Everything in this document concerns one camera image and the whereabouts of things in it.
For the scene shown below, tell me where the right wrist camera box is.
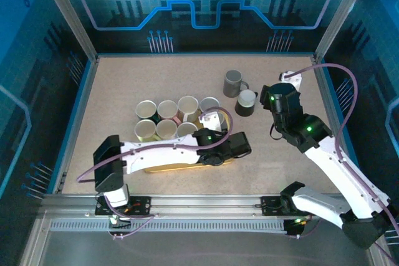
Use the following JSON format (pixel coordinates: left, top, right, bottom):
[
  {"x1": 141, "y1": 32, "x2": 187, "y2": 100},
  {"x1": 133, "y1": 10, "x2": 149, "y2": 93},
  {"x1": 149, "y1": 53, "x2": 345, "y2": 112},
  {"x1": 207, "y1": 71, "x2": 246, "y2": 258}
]
[{"x1": 278, "y1": 70, "x2": 304, "y2": 92}]

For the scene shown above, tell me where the cream mug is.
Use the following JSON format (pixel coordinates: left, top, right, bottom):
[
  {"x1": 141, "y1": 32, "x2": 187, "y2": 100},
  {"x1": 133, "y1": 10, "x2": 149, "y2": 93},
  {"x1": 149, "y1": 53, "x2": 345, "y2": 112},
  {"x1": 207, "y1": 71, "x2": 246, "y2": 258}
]
[{"x1": 155, "y1": 118, "x2": 178, "y2": 141}]

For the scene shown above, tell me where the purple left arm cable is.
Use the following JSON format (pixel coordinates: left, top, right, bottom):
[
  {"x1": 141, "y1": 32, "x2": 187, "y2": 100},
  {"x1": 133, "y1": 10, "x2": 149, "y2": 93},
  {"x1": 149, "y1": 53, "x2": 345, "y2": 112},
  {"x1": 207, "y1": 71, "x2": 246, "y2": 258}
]
[{"x1": 76, "y1": 107, "x2": 234, "y2": 240}]

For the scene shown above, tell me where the aluminium frame post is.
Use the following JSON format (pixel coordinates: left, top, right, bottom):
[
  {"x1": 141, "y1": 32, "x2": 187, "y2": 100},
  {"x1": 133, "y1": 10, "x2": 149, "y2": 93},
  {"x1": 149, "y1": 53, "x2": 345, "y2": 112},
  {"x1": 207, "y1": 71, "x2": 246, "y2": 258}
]
[
  {"x1": 34, "y1": 0, "x2": 100, "y2": 63},
  {"x1": 313, "y1": 0, "x2": 377, "y2": 63}
]

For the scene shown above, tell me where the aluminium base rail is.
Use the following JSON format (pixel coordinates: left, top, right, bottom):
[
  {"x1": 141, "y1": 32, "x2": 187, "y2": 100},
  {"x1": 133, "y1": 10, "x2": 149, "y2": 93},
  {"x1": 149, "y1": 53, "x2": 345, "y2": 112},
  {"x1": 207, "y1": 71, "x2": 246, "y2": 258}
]
[{"x1": 40, "y1": 193, "x2": 347, "y2": 219}]

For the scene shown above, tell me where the grey mug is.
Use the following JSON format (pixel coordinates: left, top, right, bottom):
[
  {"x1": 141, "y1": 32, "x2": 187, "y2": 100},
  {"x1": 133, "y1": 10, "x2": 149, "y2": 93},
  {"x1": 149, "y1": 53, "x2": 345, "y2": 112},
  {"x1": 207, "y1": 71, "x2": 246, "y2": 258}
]
[{"x1": 223, "y1": 69, "x2": 250, "y2": 98}]

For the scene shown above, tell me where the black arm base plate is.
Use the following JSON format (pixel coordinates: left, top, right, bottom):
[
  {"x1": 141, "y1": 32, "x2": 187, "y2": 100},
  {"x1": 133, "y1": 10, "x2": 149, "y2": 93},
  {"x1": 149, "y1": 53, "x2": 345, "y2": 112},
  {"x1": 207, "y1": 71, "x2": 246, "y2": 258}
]
[
  {"x1": 260, "y1": 196, "x2": 312, "y2": 217},
  {"x1": 94, "y1": 196, "x2": 153, "y2": 217}
]

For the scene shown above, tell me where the white mug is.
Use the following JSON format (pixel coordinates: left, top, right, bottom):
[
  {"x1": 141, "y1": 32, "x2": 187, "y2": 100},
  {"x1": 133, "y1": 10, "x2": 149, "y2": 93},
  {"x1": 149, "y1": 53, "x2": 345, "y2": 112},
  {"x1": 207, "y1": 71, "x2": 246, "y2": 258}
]
[
  {"x1": 135, "y1": 100, "x2": 158, "y2": 122},
  {"x1": 176, "y1": 95, "x2": 200, "y2": 123}
]

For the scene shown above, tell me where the black mug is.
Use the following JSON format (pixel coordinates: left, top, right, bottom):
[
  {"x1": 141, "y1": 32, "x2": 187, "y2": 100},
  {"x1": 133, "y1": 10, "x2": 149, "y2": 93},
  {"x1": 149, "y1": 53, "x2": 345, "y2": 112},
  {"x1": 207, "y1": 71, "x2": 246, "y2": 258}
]
[{"x1": 234, "y1": 88, "x2": 259, "y2": 117}]

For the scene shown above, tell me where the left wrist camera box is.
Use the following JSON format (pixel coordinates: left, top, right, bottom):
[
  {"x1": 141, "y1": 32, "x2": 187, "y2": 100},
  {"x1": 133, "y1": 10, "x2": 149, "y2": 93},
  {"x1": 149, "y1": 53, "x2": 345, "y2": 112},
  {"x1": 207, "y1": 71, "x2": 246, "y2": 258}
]
[{"x1": 198, "y1": 111, "x2": 226, "y2": 132}]

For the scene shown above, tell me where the gold tray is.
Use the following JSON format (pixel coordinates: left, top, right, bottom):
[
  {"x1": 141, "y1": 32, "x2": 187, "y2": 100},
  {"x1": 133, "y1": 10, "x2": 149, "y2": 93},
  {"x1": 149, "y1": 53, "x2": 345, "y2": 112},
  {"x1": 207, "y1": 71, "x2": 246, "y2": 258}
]
[{"x1": 143, "y1": 107, "x2": 235, "y2": 174}]

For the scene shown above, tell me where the pink mug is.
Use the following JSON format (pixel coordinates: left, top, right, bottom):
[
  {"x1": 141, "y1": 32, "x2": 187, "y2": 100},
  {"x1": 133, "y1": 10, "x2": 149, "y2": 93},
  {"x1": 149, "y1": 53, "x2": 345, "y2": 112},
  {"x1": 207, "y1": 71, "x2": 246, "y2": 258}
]
[{"x1": 156, "y1": 100, "x2": 183, "y2": 123}]

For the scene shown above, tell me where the blue table rim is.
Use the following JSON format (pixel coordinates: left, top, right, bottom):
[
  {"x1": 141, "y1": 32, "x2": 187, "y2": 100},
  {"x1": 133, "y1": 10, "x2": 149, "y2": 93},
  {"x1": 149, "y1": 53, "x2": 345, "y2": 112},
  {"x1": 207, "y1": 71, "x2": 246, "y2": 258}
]
[{"x1": 46, "y1": 52, "x2": 368, "y2": 195}]

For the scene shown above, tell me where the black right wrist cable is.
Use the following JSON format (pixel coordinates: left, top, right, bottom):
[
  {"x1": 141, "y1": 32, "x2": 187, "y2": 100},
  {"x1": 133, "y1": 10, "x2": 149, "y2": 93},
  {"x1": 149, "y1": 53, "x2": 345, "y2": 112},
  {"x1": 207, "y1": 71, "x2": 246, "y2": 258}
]
[{"x1": 268, "y1": 121, "x2": 283, "y2": 141}]

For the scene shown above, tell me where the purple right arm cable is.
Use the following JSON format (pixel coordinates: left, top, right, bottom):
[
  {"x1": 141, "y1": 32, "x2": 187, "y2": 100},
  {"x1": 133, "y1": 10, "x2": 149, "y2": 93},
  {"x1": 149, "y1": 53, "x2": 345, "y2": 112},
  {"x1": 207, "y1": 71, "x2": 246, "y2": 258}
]
[{"x1": 280, "y1": 63, "x2": 399, "y2": 265}]

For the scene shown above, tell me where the light blue mug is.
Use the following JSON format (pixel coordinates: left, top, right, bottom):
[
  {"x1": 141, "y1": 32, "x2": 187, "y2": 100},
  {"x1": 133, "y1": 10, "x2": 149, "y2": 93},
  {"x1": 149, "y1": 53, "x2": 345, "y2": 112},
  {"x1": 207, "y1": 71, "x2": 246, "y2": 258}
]
[{"x1": 199, "y1": 97, "x2": 221, "y2": 114}]

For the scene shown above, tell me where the slotted grey cable duct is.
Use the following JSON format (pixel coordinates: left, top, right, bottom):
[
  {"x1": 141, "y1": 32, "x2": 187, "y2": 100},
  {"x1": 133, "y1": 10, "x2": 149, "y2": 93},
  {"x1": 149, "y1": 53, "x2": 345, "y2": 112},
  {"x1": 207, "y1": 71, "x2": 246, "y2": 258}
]
[{"x1": 49, "y1": 218, "x2": 289, "y2": 233}]

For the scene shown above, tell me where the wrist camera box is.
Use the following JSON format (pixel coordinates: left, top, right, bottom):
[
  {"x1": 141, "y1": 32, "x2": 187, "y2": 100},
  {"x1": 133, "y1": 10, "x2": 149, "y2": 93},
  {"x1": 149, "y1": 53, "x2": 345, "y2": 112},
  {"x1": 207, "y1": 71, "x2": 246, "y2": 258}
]
[
  {"x1": 278, "y1": 70, "x2": 304, "y2": 92},
  {"x1": 198, "y1": 111, "x2": 226, "y2": 132}
]

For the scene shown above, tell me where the light green mug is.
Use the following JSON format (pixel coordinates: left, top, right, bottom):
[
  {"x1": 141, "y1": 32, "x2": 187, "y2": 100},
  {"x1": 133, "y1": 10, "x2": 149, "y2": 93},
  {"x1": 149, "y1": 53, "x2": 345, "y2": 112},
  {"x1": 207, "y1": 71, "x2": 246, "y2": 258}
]
[{"x1": 133, "y1": 118, "x2": 157, "y2": 142}]

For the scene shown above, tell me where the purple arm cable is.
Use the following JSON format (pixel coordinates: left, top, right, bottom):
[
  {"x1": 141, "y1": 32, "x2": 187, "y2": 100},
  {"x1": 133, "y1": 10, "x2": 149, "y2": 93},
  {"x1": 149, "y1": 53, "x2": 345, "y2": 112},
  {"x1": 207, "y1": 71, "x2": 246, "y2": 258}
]
[
  {"x1": 76, "y1": 107, "x2": 234, "y2": 240},
  {"x1": 280, "y1": 63, "x2": 399, "y2": 265}
]

